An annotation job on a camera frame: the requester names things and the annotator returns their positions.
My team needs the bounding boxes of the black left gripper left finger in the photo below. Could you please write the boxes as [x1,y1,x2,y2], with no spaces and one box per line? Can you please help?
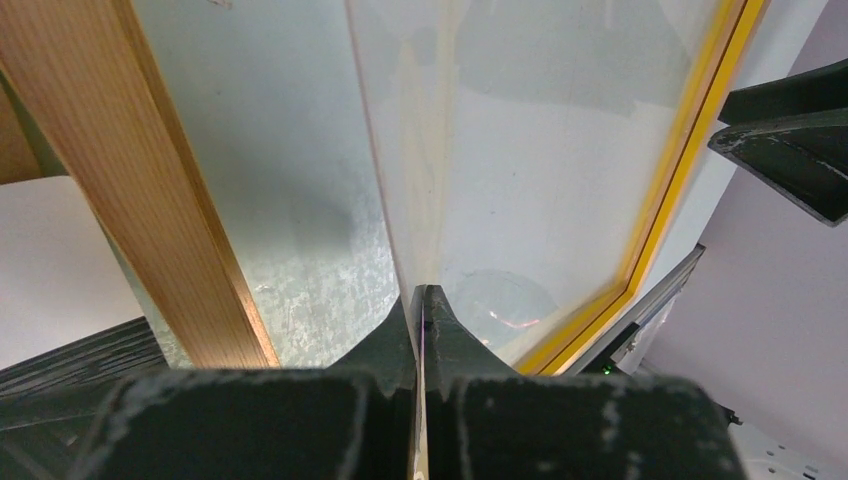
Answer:
[69,304,414,479]

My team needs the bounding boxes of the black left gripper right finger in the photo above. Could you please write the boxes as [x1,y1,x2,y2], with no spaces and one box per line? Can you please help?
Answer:
[421,285,746,479]

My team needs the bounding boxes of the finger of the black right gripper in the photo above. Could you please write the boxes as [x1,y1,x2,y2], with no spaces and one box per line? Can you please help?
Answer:
[708,109,847,227]
[718,60,847,125]

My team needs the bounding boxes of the clear acrylic sheet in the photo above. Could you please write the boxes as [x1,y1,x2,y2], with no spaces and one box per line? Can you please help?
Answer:
[344,0,737,480]

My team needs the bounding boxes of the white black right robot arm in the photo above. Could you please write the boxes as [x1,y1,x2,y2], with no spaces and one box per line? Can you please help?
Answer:
[708,171,847,479]

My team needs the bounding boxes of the mountain landscape photo print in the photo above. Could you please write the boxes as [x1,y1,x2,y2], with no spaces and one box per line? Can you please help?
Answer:
[1,177,166,479]

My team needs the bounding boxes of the brown cardboard backing board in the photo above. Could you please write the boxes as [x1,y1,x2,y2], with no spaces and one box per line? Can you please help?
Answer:
[1,73,43,185]

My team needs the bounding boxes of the aluminium corner post right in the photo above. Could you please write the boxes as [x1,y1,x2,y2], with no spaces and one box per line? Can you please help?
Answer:
[564,244,706,376]

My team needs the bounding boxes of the yellow wooden picture frame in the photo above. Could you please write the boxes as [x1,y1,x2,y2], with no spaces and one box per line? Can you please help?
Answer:
[1,1,764,368]

